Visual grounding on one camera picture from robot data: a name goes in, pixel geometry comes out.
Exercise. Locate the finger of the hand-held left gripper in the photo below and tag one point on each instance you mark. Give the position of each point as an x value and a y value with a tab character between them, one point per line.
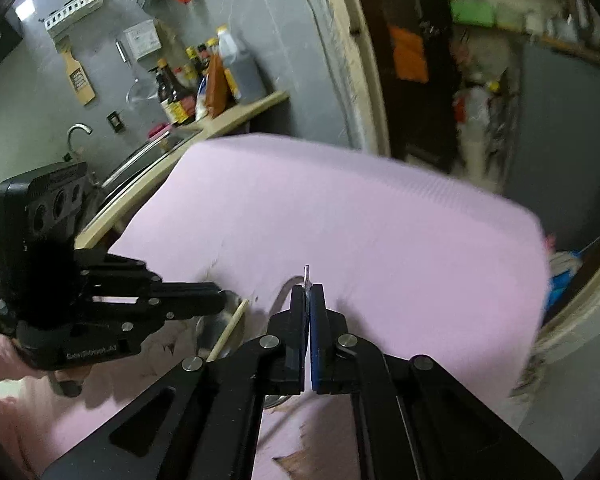
180	291
190	311

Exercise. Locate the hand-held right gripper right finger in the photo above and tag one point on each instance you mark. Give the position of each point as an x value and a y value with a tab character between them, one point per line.
317	342

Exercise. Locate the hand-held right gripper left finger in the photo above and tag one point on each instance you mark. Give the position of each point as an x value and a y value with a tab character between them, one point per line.
296	332

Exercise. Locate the white utensil holder cup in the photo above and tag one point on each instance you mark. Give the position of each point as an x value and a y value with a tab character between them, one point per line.
211	332

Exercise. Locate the wooden chopstick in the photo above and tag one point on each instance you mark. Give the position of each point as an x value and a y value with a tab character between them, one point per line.
230	327

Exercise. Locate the person's left hand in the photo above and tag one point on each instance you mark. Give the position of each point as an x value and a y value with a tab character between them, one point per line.
72	375

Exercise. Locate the pink floral tablecloth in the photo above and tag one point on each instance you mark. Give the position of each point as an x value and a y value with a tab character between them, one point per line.
360	230

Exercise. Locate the steel kitchen sink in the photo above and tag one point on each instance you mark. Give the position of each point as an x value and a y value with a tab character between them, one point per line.
145	155

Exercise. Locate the metal faucet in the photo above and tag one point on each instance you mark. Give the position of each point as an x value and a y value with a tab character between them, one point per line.
75	135

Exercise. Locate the pink soap dish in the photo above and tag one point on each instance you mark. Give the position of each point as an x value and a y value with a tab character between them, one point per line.
159	132

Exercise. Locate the white blue seasoning pouch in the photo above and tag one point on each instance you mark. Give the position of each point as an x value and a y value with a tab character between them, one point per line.
201	100

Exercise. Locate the beige kitchen counter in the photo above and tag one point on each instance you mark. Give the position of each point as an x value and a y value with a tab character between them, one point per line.
250	107

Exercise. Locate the wooden paddle board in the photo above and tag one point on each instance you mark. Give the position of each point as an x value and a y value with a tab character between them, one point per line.
78	77

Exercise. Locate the orange brown seasoning pouch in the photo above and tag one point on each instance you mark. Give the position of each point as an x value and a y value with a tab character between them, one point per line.
217	90

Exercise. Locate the metal skimmer strainer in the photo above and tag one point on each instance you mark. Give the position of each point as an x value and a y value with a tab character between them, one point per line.
140	87

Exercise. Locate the yellow cap sauce bottle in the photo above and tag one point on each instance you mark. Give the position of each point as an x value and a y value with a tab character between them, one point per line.
213	46
192	62

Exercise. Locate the dark cap sauce bottle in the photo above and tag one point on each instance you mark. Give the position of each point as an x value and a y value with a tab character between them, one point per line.
203	57

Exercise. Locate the blue white bag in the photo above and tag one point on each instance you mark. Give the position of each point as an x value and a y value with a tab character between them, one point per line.
562	280

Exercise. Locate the orange cloth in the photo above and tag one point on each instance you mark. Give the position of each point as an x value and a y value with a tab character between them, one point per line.
409	55

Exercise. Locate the green box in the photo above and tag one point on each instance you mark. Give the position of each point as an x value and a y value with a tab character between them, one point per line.
472	12

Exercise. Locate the black wall socket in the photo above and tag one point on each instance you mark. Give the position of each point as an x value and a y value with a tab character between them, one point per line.
114	121

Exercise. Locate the white wall box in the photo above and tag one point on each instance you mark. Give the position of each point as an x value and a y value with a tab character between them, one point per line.
142	37

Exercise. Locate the white wall basket rack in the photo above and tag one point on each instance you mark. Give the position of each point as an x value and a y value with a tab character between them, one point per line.
72	10

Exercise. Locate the cream door frame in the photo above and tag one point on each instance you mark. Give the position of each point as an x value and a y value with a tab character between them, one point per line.
352	60

